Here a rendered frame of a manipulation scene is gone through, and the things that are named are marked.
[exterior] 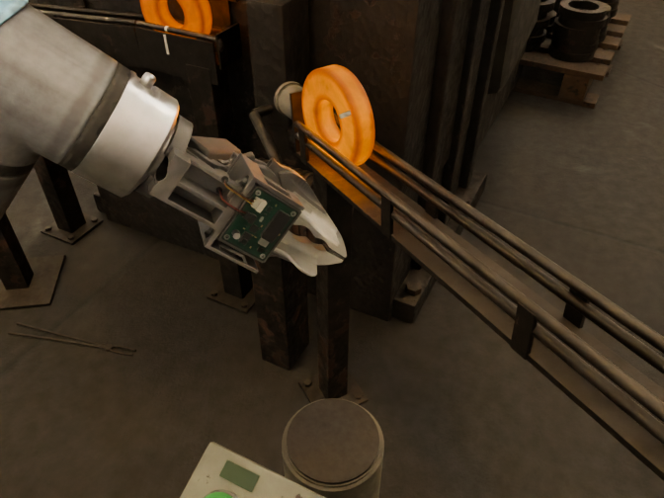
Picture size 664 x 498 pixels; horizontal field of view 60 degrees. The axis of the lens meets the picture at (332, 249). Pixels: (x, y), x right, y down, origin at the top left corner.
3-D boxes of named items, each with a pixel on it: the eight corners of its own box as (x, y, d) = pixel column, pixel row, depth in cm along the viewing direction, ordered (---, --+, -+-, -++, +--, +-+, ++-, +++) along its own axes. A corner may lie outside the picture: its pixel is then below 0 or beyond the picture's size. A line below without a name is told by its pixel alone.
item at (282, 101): (305, 110, 104) (303, 77, 100) (329, 127, 97) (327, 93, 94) (275, 118, 102) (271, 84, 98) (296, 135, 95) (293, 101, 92)
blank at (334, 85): (337, 170, 96) (320, 176, 95) (307, 77, 93) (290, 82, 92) (388, 158, 82) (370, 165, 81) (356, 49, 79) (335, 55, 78)
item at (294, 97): (333, 144, 99) (330, 82, 93) (335, 145, 99) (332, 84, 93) (294, 155, 97) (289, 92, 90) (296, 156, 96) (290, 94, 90)
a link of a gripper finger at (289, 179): (307, 239, 56) (232, 196, 51) (302, 232, 57) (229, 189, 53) (336, 201, 55) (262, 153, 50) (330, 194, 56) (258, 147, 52)
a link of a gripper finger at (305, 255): (339, 305, 55) (261, 264, 51) (321, 275, 60) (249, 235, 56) (359, 280, 54) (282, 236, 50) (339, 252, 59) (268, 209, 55)
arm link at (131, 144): (75, 150, 49) (134, 54, 47) (128, 179, 52) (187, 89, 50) (66, 188, 42) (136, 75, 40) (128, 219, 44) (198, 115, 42)
